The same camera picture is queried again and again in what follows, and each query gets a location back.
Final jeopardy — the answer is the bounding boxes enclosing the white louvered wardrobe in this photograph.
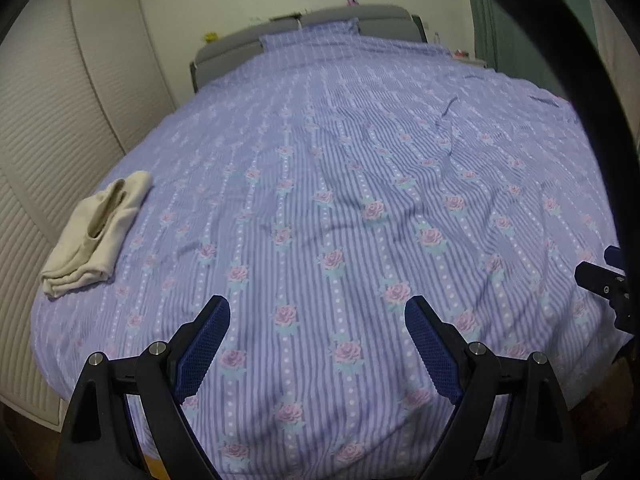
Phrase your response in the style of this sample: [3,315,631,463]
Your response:
[1,0,174,429]

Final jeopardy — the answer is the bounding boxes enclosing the grey upholstered headboard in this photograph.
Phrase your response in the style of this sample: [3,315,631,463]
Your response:
[190,4,427,91]

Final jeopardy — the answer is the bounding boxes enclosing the green curtain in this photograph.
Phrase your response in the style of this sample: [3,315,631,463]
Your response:
[464,0,597,97]

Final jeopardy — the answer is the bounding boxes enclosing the cream fleece pants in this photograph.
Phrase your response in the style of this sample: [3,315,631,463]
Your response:
[40,171,153,299]

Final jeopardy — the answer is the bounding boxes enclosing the white bedside table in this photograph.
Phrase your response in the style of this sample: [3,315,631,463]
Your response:
[456,58,488,68]

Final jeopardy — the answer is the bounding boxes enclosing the yellow plush toy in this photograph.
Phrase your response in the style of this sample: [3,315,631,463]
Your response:
[203,32,218,44]

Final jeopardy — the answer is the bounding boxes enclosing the purple floral striped duvet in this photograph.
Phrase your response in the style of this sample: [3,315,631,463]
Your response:
[32,36,625,479]

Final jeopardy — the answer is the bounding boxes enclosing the purple floral pillow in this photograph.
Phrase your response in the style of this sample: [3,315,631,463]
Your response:
[259,18,359,52]

